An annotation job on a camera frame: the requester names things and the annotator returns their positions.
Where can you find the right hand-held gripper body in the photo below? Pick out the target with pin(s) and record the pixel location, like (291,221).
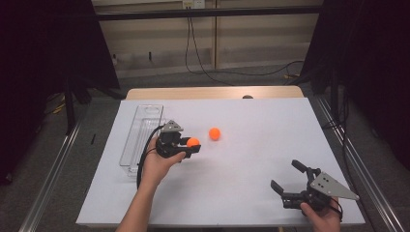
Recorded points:
(322,187)

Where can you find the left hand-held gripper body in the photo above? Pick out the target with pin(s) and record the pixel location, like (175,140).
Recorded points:
(167,143)

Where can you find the orange ball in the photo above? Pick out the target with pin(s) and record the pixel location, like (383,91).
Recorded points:
(192,142)
(214,133)

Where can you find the clear plastic tray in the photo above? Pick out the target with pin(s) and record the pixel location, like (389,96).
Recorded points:
(141,135)

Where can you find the person's left hand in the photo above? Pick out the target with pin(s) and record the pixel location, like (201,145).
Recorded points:
(156,169)

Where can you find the person's right hand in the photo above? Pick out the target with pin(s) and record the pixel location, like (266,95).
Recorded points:
(324,220)

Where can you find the white board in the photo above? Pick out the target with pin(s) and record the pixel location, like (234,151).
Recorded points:
(241,199)

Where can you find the dark round table grommet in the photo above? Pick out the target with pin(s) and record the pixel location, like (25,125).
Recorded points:
(247,96)

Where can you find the small black stick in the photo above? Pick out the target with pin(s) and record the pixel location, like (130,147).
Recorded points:
(93,139)

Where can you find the black metal stand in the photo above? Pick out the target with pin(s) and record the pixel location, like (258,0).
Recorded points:
(69,109)

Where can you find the dark curtain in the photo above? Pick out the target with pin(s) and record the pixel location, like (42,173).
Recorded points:
(38,48)
(370,64)

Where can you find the black horizontal bar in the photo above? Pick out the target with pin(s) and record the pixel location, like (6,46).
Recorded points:
(193,13)

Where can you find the metal floor rail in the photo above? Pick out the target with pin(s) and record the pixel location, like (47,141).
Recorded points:
(364,174)
(48,180)

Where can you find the white wall socket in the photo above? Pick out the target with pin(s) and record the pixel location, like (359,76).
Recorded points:
(193,4)

